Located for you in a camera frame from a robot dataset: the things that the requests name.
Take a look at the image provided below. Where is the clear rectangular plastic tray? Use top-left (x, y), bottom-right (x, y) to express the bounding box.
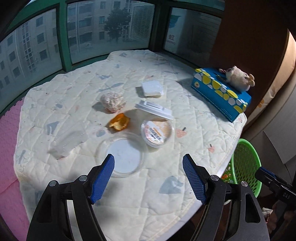
top-left (49, 130), bottom-right (88, 159)

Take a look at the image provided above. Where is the clear round plastic lid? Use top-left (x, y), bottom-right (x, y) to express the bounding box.
top-left (95, 132), bottom-right (148, 178)

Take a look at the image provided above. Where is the orange candy wrapper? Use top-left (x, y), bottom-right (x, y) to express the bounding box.
top-left (108, 113), bottom-right (130, 131)

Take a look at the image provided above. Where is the round labelled pudding cup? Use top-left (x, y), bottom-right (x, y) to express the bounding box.
top-left (140, 118), bottom-right (174, 149)

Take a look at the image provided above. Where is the white plastic cup lid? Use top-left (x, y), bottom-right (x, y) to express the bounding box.
top-left (135, 100), bottom-right (174, 120)

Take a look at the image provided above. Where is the white paper ball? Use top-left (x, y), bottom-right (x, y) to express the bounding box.
top-left (100, 92), bottom-right (126, 113)

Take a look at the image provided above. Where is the white tissue piece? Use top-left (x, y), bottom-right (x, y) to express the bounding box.
top-left (142, 80), bottom-right (164, 97)

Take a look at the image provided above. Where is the person's right hand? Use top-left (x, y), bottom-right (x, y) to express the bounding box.
top-left (266, 201), bottom-right (295, 234)

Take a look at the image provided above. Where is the pink foam floor mat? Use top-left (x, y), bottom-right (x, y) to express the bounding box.
top-left (1, 100), bottom-right (29, 240)

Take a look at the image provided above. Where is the green plastic mesh wastebasket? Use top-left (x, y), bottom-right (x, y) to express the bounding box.
top-left (221, 138), bottom-right (262, 198)

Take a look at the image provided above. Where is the grey wooden cabinet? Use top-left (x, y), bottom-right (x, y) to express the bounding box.
top-left (242, 75), bottom-right (295, 182)

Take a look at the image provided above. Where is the floral cream curtain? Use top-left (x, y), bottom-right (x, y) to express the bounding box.
top-left (246, 32), bottom-right (295, 125)

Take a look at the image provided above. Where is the beige plush toy animal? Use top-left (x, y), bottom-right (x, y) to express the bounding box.
top-left (219, 66), bottom-right (255, 92)

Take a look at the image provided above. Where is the blue yellow dotted tissue box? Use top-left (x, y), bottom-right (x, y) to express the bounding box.
top-left (191, 68), bottom-right (251, 122)

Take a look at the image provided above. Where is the cream quilted patterned mat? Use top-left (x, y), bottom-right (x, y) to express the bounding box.
top-left (14, 50), bottom-right (247, 240)

